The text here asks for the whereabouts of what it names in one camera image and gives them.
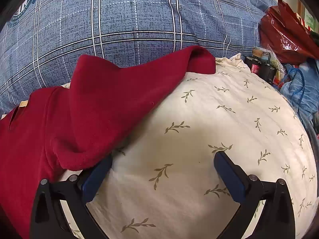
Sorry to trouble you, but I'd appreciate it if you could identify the blue cloth bundle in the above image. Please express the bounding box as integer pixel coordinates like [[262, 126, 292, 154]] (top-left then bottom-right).
[[279, 60, 319, 130]]

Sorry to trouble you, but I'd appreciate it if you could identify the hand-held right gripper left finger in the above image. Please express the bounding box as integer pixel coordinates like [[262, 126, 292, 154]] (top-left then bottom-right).
[[29, 154, 114, 239]]

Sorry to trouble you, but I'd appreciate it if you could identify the black container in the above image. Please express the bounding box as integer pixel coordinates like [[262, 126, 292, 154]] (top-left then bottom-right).
[[244, 54, 278, 80]]

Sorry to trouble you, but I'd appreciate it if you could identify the red plastic bag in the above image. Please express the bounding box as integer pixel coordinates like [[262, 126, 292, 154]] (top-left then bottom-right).
[[259, 0, 319, 60]]

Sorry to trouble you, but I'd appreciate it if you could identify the red knit sweater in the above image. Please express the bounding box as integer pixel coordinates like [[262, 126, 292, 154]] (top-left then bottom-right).
[[0, 45, 216, 239]]

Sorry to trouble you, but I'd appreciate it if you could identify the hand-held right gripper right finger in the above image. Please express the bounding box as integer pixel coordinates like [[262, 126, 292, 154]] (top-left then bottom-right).
[[214, 151, 297, 239]]

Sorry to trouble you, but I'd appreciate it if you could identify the cream leaf-print bed sheet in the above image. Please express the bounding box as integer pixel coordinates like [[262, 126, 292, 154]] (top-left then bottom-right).
[[60, 57, 318, 239]]

